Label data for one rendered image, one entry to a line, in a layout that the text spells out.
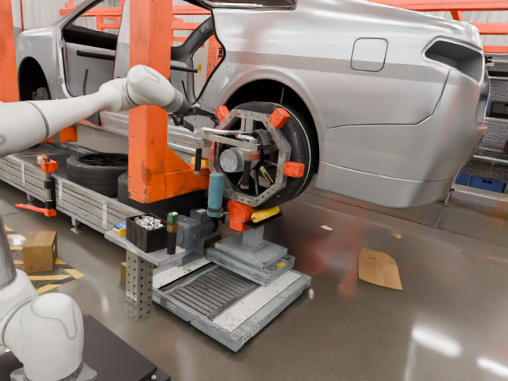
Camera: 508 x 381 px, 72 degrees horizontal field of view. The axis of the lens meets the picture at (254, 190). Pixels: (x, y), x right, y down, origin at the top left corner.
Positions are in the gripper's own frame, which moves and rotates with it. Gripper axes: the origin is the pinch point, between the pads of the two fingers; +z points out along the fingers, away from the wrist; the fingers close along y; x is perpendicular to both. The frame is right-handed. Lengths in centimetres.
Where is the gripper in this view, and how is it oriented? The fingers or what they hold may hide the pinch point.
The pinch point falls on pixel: (204, 125)
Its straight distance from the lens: 154.7
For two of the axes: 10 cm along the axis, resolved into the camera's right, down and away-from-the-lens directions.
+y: 9.0, -1.5, -4.1
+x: -0.3, -9.6, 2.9
